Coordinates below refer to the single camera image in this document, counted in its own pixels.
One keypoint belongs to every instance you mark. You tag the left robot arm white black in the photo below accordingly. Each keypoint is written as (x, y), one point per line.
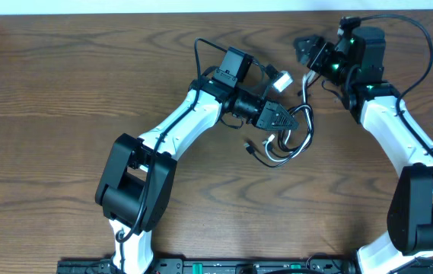
(135, 186)

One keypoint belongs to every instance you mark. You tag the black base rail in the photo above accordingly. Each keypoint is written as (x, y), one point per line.
(179, 266)

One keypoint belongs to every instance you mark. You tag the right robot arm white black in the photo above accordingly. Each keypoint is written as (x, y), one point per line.
(355, 64)

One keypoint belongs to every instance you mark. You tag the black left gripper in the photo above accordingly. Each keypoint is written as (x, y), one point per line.
(271, 110)

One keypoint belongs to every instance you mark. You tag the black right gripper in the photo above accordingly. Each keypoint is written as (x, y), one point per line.
(316, 62)

